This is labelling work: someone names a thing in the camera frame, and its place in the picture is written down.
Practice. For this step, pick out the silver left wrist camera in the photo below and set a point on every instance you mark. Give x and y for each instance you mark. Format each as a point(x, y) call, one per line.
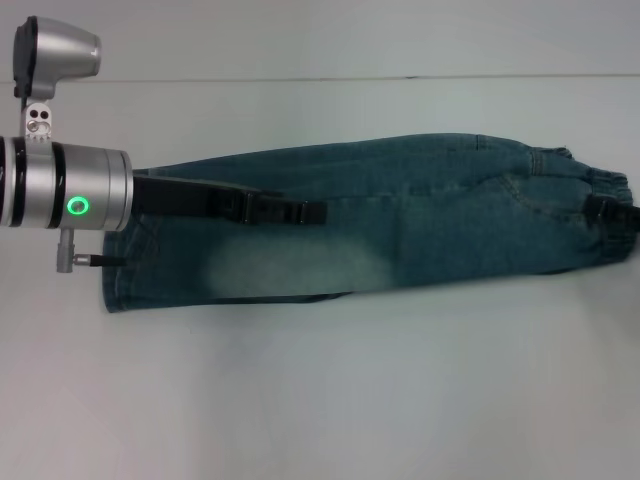
point(60, 50)

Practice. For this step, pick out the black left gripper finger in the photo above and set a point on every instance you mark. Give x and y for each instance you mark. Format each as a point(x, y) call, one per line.
point(285, 212)

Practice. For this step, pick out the silver left camera mount bracket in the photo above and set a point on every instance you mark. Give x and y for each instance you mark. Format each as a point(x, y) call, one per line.
point(37, 122)

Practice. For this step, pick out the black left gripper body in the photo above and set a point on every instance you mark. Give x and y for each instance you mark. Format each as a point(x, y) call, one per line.
point(185, 197)

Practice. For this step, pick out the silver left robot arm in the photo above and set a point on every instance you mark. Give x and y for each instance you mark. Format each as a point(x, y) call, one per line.
point(60, 187)

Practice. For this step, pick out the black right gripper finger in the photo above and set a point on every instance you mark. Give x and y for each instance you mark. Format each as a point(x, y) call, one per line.
point(607, 212)

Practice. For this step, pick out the blue denim shorts with print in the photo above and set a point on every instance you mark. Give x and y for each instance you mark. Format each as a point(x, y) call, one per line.
point(425, 225)

